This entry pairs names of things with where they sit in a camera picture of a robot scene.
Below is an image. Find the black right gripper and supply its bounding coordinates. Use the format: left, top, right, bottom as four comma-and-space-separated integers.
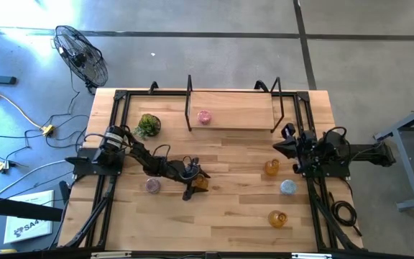
272, 122, 318, 175

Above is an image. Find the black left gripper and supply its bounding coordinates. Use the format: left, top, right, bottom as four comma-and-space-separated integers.
170, 156, 212, 201

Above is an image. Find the amber glass candlestick holder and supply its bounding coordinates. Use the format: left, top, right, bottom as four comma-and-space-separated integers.
263, 158, 281, 178
267, 209, 289, 230
193, 173, 211, 191

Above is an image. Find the blue-grey glass candle holder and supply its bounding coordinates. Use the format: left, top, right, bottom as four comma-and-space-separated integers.
280, 178, 298, 196

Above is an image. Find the purple glass candle holder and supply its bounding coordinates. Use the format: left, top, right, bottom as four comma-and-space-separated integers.
144, 177, 162, 195

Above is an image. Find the pink glass candle holder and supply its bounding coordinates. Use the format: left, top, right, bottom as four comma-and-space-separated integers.
196, 109, 213, 127

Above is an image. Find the green potted succulent plant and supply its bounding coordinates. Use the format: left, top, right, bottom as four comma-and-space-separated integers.
132, 113, 162, 140

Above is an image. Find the black rig bar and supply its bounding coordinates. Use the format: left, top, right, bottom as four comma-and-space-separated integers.
0, 247, 414, 259

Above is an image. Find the black floor fan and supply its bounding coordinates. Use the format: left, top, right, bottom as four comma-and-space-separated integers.
52, 24, 110, 96

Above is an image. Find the white printed box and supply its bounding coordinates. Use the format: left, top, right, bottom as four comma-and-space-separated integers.
3, 189, 55, 245

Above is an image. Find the black stand beam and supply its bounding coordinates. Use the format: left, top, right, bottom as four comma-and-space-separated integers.
0, 193, 65, 223

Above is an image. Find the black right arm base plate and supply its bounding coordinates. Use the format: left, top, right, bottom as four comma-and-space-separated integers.
300, 158, 352, 179

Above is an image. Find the wooden shelf with black frame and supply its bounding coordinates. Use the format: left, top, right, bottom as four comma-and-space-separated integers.
184, 74, 286, 134

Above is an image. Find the coiled black cable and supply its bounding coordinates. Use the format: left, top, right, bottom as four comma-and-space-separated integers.
326, 191, 364, 237

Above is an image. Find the black metal table frame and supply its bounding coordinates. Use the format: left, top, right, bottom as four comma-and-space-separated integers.
63, 88, 364, 253

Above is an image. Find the silver metal bracket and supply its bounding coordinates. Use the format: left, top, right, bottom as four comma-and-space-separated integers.
91, 251, 133, 259
292, 253, 334, 259

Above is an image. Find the grey metal bench frame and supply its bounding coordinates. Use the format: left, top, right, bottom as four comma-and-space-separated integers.
372, 98, 414, 212

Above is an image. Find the white floor cable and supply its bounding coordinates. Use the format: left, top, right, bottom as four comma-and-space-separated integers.
0, 159, 72, 199

